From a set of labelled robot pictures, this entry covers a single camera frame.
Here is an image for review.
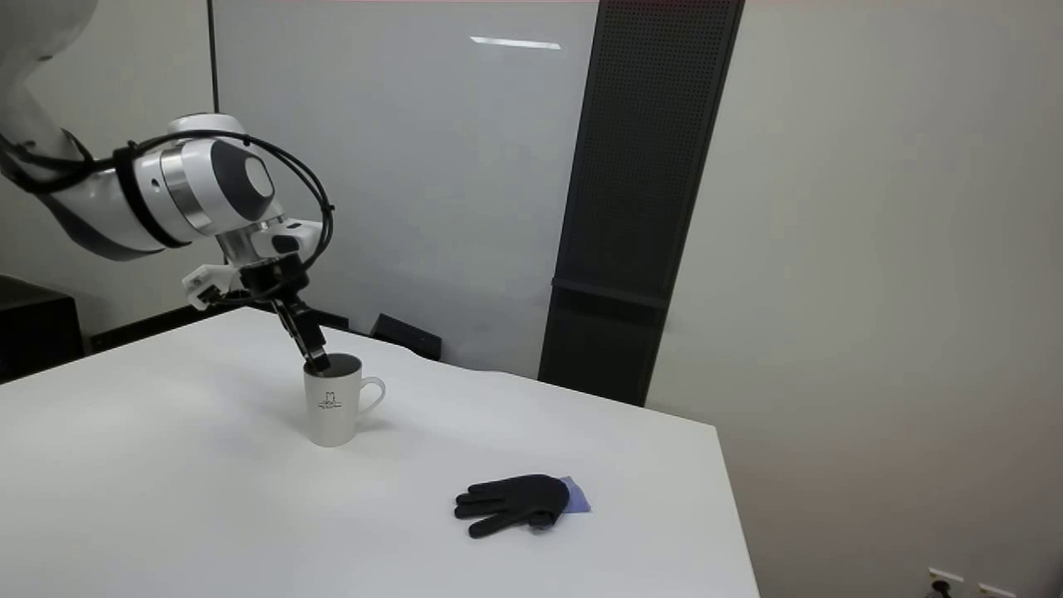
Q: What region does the black panel foot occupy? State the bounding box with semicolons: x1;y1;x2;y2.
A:
369;312;443;362

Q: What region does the white mug with print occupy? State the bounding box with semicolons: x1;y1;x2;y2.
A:
302;352;387;449

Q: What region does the grey whiteboard panel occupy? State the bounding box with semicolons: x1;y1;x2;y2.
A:
205;0;600;380

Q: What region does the black cabinet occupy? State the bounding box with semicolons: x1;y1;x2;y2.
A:
0;274;85;385

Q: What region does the black glove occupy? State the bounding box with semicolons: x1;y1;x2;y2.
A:
453;474;571;540

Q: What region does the black perforated panel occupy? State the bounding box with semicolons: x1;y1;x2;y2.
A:
537;0;747;409

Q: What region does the blue cloth piece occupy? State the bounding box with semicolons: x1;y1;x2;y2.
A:
558;475;593;515

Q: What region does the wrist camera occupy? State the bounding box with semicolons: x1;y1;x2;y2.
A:
182;263;244;311

